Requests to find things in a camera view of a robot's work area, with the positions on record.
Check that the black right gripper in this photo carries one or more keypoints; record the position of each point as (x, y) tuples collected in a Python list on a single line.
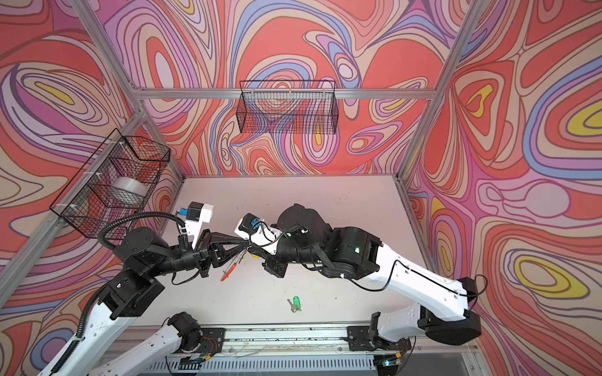
[(272, 263)]

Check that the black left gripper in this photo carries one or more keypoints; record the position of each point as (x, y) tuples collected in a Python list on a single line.
[(204, 247)]

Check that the metal keyring disc red grip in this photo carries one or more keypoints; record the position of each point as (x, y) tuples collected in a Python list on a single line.
[(232, 265)]

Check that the green plastic key tag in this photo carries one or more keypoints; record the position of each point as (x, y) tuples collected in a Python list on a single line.
[(296, 301)]

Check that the silver key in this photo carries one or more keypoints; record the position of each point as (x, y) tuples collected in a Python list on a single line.
[(293, 307)]

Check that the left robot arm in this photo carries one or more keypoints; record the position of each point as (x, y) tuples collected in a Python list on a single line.
[(119, 302)]

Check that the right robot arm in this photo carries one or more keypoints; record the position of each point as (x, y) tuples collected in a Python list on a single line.
[(441, 306)]

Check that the grey tape roll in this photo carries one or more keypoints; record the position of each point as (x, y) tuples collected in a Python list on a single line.
[(129, 190)]

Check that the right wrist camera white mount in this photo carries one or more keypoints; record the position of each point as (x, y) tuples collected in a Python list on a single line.
[(260, 236)]

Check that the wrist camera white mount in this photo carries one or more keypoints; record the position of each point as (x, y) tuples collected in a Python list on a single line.
[(260, 236), (195, 215)]

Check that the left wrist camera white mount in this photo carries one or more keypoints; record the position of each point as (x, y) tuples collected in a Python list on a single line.
[(195, 215)]

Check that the aluminium table edge rail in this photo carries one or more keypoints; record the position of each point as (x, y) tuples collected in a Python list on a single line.
[(289, 349)]

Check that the black wire basket left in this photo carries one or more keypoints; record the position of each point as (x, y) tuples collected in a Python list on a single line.
[(87, 202)]

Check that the black wire basket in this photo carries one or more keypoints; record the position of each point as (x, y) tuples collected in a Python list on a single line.
[(288, 107), (87, 202)]

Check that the black wire basket back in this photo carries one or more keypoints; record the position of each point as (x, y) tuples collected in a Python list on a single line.
[(288, 107)]

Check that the aluminium cage frame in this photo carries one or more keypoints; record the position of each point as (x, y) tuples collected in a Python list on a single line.
[(234, 87)]

